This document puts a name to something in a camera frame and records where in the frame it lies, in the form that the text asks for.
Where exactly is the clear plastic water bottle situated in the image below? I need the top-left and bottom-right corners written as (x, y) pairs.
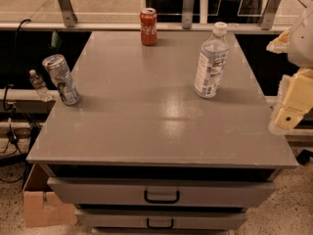
top-left (195, 22), bottom-right (230, 99)

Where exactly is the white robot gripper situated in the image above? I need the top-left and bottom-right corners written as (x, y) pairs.
top-left (266, 4), bottom-right (313, 135)

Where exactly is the left metal bracket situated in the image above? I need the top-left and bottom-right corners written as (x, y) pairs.
top-left (58, 0), bottom-right (77, 27)

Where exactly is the middle metal bracket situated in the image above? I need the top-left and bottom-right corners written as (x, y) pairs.
top-left (181, 0), bottom-right (195, 29)

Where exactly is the lower grey drawer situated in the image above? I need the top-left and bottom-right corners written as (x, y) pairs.
top-left (75, 210), bottom-right (246, 230)

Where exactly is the cardboard box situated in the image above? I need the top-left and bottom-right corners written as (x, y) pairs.
top-left (22, 164), bottom-right (77, 228)

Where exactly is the silver energy drink can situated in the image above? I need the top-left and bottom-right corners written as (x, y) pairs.
top-left (42, 54), bottom-right (80, 106)

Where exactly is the black cable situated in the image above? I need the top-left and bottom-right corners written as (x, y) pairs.
top-left (0, 18), bottom-right (42, 184)

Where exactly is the small bottle reflection in glass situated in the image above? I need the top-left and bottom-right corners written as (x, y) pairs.
top-left (29, 70), bottom-right (53, 102)

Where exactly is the red coca-cola can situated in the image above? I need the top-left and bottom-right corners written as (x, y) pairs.
top-left (140, 8), bottom-right (157, 46)

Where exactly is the black caster wheel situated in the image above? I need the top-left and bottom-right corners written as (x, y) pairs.
top-left (296, 150), bottom-right (313, 165)

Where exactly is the grey drawer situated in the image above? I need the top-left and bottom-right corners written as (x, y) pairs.
top-left (48, 177), bottom-right (275, 208)
top-left (75, 210), bottom-right (246, 230)

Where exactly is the upper grey drawer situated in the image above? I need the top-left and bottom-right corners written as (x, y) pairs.
top-left (48, 177), bottom-right (275, 208)

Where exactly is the metal bracket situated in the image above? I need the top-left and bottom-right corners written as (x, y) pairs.
top-left (58, 0), bottom-right (77, 27)
top-left (181, 0), bottom-right (195, 29)
top-left (258, 0), bottom-right (282, 30)

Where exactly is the right metal bracket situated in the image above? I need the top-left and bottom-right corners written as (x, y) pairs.
top-left (258, 0), bottom-right (282, 30)

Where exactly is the grey drawer cabinet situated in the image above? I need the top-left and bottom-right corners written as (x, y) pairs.
top-left (28, 31), bottom-right (296, 235)

